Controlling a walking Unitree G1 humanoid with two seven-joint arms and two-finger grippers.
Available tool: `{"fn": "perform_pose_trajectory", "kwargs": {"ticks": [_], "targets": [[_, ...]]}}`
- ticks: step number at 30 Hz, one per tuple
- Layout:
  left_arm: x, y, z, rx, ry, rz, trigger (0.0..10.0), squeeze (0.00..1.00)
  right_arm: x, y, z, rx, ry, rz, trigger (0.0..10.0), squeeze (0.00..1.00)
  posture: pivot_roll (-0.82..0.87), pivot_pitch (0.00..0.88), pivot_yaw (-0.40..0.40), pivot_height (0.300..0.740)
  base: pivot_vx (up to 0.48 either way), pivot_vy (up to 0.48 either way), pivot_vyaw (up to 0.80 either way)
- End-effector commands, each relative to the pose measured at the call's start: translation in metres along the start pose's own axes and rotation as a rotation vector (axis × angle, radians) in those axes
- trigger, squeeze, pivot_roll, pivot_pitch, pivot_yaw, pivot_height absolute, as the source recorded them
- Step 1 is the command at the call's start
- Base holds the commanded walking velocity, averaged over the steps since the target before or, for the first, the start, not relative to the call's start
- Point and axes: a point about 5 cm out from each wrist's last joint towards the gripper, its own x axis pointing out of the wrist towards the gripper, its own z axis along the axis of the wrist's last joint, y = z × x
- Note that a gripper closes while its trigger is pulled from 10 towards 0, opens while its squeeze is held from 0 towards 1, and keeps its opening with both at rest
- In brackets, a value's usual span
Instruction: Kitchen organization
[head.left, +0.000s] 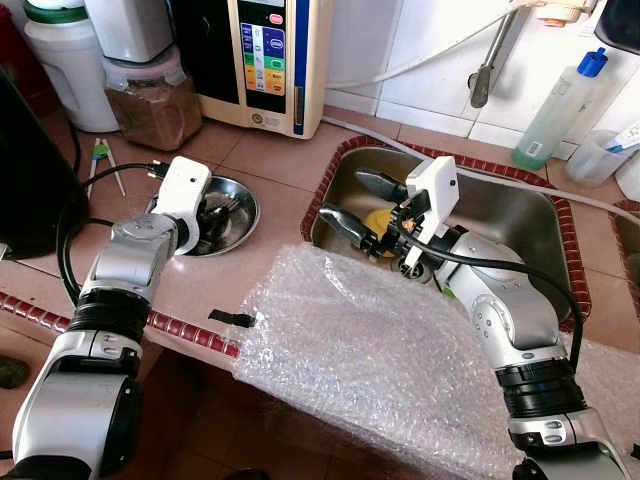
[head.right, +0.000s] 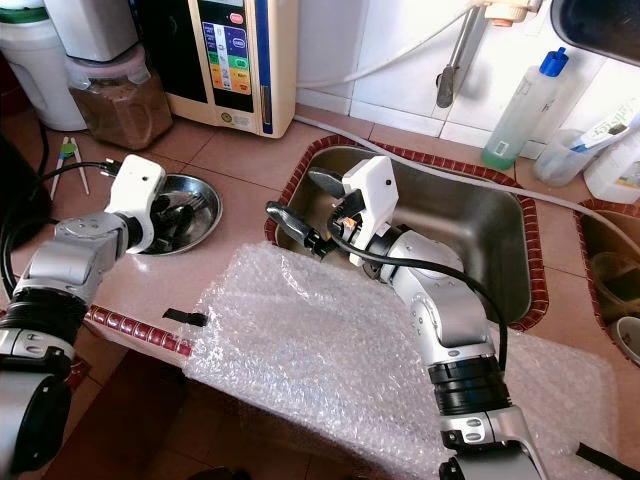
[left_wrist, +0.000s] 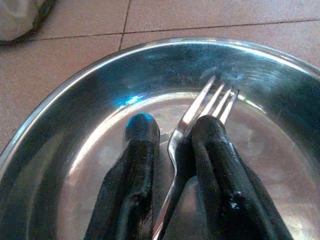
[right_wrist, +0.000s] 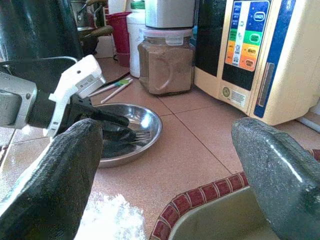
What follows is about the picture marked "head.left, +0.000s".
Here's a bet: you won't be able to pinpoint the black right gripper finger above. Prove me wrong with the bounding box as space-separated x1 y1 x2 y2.
319 203 379 251
356 170 409 204

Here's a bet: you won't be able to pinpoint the round steel bowl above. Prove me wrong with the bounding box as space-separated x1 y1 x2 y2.
150 175 260 259

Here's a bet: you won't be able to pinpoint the yellow plastic cup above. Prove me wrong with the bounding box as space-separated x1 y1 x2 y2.
360 206 404 259

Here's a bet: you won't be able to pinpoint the steel fork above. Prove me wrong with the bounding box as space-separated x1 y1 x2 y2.
222 195 248 227

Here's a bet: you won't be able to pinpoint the black tape strip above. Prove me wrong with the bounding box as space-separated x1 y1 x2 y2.
208 310 257 330

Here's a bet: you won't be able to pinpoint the large steel sink basin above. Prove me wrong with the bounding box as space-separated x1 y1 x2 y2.
300 135 592 337

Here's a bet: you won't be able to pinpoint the clear jar brown contents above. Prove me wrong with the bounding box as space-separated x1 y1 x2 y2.
103 45 205 152

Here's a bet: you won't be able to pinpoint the white tongs green hinge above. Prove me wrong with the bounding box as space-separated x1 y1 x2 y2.
88 138 127 199

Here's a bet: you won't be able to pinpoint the beige water ionizer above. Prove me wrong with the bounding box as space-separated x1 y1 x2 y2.
197 0 335 140

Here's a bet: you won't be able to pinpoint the clear bubble wrap sheet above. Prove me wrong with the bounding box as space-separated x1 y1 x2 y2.
232 244 640 480

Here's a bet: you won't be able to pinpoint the steel faucet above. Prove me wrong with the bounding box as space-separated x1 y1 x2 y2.
470 8 522 109

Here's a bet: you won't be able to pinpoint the small steel sink basin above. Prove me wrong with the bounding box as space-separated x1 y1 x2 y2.
608 198 640 263

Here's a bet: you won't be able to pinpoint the black kettle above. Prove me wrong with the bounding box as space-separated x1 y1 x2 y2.
0 65 87 262

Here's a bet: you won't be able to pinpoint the white detergent bottle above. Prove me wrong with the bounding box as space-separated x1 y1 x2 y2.
615 145 640 202

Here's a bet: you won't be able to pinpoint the clear bottle blue cap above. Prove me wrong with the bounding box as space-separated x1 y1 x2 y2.
513 47 610 171

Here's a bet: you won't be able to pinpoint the white blue brush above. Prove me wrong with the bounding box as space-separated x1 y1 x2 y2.
600 120 640 154

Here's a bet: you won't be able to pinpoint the white jug green lid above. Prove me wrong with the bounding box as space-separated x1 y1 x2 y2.
22 0 122 134

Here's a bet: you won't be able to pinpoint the white plastic container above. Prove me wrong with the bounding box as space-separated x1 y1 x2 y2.
82 0 177 64

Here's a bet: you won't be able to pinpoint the clear measuring cup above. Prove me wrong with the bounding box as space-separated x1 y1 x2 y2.
565 128 624 189

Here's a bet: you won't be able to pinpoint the cream faucet filter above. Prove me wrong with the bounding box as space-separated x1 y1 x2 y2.
525 0 597 27

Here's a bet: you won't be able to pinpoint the black pan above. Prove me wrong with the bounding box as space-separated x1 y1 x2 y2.
595 0 640 54

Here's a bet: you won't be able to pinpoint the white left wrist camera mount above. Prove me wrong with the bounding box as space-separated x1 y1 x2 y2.
155 155 214 257

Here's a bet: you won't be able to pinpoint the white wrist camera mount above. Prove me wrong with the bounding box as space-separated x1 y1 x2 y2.
397 155 462 270
155 155 214 257

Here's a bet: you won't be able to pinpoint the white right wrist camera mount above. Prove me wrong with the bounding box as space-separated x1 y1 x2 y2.
397 155 462 270

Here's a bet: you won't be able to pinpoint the white ionizer hose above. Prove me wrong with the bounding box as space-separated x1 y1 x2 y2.
325 0 533 92

